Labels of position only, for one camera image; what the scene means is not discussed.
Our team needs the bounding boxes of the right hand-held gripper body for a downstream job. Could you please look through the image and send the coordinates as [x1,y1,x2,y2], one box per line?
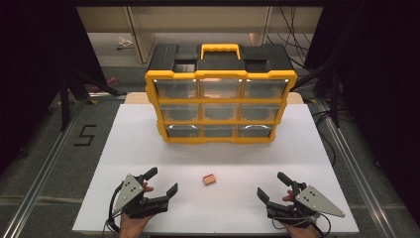
[266,181,347,229]

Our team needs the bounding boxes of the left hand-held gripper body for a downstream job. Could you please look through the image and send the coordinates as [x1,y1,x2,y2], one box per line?
[112,174,171,220]

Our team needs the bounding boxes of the transparent pull-out drawer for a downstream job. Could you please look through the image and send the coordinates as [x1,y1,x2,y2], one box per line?
[165,124,201,139]

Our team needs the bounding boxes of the yellow and black organizer cabinet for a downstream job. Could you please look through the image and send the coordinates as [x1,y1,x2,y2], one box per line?
[144,43,298,145]

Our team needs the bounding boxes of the person's right hand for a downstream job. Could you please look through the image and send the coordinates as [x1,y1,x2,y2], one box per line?
[282,189,321,238]

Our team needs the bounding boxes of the person's left hand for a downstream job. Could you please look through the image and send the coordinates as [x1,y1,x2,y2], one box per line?
[119,182,157,238]

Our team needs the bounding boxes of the white foam board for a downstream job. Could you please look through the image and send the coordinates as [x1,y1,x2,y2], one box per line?
[71,103,361,235]

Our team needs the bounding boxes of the black metal stand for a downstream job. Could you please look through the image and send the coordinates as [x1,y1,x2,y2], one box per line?
[290,63,342,129]
[57,63,128,133]

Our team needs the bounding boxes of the pink object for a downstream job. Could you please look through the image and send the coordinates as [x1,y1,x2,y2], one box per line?
[90,75,121,93]

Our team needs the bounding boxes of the grid of clear drawers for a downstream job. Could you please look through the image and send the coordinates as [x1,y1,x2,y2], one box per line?
[153,78,289,139]

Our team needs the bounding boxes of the crumpled white paper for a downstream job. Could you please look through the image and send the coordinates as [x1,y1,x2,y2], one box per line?
[116,36,135,51]

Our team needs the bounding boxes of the beige shelf unit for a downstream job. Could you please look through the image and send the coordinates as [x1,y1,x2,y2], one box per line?
[76,6,324,66]

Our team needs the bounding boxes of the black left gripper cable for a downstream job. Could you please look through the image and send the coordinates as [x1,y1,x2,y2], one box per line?
[104,182,126,235]

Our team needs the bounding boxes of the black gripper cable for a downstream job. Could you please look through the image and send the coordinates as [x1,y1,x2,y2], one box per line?
[104,182,126,235]
[270,212,332,238]

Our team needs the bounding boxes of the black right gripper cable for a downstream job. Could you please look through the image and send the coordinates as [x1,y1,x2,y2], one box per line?
[270,212,332,238]

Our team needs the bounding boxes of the metal floor rail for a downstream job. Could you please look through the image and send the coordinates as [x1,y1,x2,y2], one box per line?
[315,98,399,238]
[2,98,85,238]

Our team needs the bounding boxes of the black floor cable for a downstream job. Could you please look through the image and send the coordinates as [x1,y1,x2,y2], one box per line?
[311,108,339,169]

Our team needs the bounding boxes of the bundle of black cables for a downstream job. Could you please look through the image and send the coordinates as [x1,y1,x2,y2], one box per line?
[263,6,319,71]

